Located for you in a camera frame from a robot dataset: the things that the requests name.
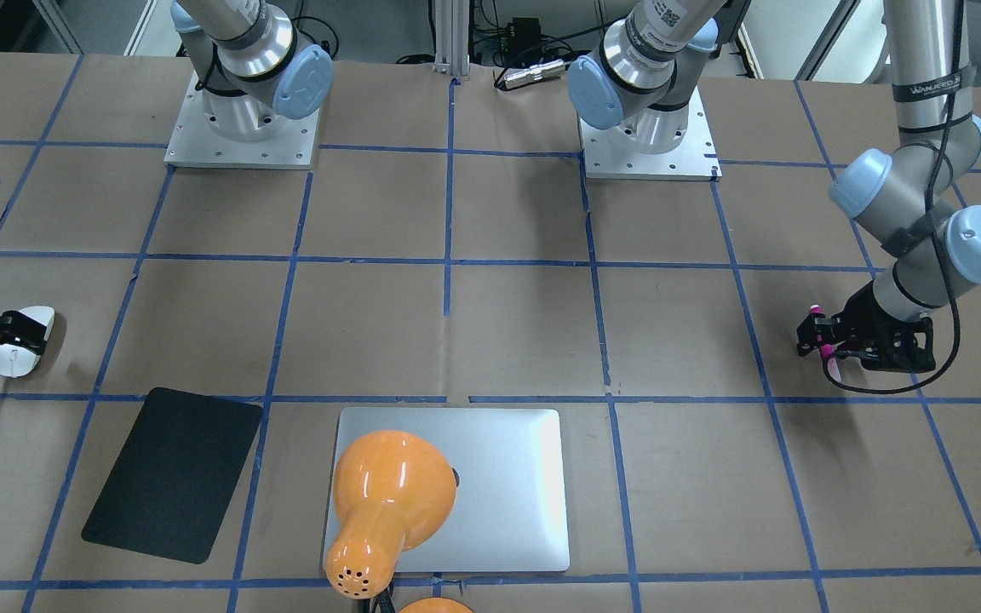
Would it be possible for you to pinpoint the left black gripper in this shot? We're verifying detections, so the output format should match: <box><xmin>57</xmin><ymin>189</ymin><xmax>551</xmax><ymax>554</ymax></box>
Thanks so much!
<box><xmin>795</xmin><ymin>284</ymin><xmax>937</xmax><ymax>374</ymax></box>

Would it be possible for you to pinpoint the pink marker pen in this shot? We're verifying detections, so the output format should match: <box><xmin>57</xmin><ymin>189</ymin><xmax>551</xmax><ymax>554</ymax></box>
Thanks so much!
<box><xmin>809</xmin><ymin>304</ymin><xmax>842</xmax><ymax>385</ymax></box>

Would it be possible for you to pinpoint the white computer mouse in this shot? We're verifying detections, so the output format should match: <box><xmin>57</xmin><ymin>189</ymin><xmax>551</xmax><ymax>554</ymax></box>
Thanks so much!
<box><xmin>0</xmin><ymin>306</ymin><xmax>57</xmax><ymax>379</ymax></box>

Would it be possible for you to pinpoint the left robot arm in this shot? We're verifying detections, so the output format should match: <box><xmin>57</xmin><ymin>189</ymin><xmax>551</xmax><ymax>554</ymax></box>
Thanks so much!
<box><xmin>567</xmin><ymin>1</ymin><xmax>981</xmax><ymax>387</ymax></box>

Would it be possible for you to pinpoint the black mousepad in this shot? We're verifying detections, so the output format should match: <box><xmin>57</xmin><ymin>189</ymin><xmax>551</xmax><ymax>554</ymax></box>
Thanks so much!
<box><xmin>81</xmin><ymin>387</ymin><xmax>262</xmax><ymax>565</ymax></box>

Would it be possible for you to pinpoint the silver closed laptop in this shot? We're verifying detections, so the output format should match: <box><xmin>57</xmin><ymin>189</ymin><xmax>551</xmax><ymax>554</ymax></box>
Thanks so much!
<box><xmin>336</xmin><ymin>407</ymin><xmax>570</xmax><ymax>574</ymax></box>

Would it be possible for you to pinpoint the orange desk lamp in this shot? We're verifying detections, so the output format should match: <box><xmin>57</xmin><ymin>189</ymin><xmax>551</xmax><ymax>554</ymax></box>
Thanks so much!
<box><xmin>323</xmin><ymin>430</ymin><xmax>460</xmax><ymax>612</ymax></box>

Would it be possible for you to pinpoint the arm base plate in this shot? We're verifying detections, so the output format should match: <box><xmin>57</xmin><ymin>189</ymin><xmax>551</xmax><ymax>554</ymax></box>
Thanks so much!
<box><xmin>163</xmin><ymin>73</ymin><xmax>322</xmax><ymax>171</ymax></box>
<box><xmin>577</xmin><ymin>89</ymin><xmax>723</xmax><ymax>181</ymax></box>

